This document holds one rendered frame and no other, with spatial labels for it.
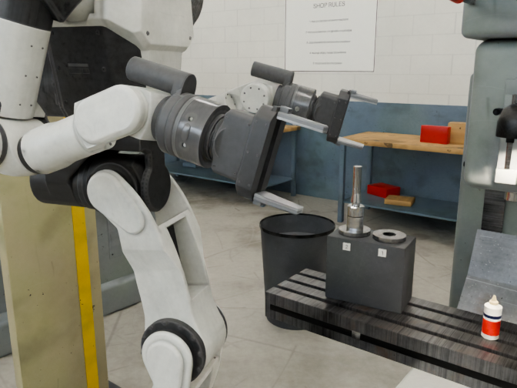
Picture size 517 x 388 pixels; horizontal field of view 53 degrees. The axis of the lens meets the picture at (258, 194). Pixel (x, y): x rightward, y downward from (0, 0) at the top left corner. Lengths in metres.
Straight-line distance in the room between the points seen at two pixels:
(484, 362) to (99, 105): 1.01
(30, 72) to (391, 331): 1.01
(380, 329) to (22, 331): 1.53
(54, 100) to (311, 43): 5.48
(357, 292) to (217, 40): 6.07
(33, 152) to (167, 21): 0.35
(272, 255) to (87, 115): 2.48
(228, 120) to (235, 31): 6.45
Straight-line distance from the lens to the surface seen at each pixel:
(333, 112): 1.18
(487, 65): 1.21
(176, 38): 1.05
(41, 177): 1.16
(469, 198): 1.73
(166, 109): 0.69
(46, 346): 2.50
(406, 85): 5.87
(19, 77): 0.88
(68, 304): 2.49
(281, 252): 3.09
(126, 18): 0.93
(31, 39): 0.88
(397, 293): 1.46
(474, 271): 1.72
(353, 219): 1.47
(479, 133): 1.21
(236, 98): 1.27
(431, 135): 5.18
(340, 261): 1.48
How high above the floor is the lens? 1.57
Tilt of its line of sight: 14 degrees down
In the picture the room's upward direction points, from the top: straight up
